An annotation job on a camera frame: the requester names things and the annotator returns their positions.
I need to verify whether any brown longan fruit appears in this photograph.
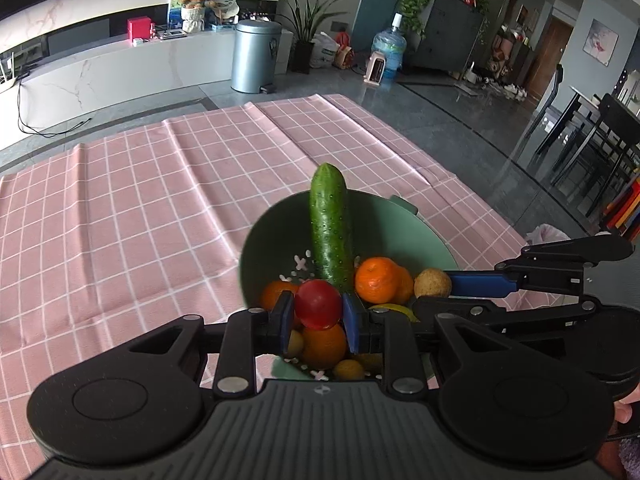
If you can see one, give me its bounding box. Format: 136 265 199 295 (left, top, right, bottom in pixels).
333 360 366 382
413 268 452 298
284 330 305 359

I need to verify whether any orange tangerine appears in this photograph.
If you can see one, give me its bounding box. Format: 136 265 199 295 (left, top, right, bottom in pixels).
394 266 414 306
300 324 348 370
355 257 400 304
259 281 299 311

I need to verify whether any red cherry tomato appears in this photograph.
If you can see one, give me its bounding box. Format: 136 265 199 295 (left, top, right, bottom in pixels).
294 280 343 330

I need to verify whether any green colander bowl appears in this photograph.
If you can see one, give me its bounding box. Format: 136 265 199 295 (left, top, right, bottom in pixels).
240 190 455 353

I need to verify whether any green cucumber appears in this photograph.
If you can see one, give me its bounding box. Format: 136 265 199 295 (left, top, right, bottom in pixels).
309 162 355 292

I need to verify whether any person's hand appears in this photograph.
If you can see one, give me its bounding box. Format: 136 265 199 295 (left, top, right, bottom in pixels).
614 386 640 424

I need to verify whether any pink checkered tablecloth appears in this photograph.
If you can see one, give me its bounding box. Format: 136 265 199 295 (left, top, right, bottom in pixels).
1 94 524 479

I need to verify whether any black dining chair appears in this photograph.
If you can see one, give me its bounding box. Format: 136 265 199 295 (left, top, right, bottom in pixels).
551 93 639 217

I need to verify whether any pink small heater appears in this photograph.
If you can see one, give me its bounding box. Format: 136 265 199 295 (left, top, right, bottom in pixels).
363 51 386 87

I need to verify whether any blue water jug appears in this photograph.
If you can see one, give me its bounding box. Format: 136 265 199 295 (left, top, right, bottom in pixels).
371 13 407 79

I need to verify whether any dark grey sideboard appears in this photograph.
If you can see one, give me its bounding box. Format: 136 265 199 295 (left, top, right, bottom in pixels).
404 0 484 73

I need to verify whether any white plastic bag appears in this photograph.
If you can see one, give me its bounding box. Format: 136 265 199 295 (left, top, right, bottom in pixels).
309 32 340 70

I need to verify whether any silver pedal trash bin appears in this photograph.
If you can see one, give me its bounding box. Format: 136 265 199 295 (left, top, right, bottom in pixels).
231 20 282 94

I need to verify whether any potted green floor plant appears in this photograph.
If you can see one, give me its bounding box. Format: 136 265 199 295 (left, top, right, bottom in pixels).
278 0 345 74

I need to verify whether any teddy bear in white pot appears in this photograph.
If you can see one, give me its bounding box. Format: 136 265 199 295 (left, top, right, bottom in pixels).
180 0 213 35

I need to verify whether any red box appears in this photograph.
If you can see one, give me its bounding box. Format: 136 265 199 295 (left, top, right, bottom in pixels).
127 16 154 42

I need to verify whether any white marble tv cabinet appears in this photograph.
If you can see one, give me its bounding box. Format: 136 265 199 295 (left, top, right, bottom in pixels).
0 27 296 151

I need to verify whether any black power cable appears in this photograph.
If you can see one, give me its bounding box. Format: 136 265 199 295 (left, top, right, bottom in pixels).
14 71 96 139

